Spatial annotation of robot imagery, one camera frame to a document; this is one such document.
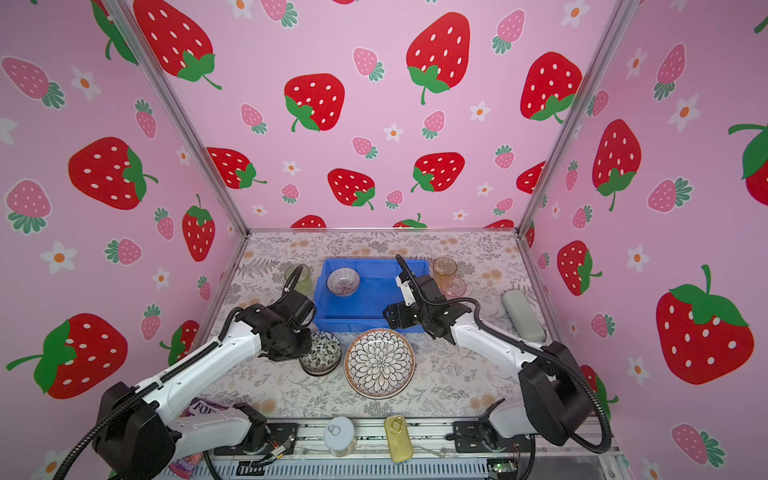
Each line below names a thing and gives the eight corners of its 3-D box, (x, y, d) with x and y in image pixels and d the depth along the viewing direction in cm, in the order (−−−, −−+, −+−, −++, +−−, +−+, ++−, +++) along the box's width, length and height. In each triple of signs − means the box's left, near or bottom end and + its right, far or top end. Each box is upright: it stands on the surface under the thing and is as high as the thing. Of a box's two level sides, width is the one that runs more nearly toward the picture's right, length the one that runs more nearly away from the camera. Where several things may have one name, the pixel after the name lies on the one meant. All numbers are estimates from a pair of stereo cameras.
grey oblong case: (523, 344, 92) (527, 340, 90) (498, 296, 104) (500, 292, 101) (543, 340, 93) (547, 335, 91) (516, 293, 105) (519, 288, 102)
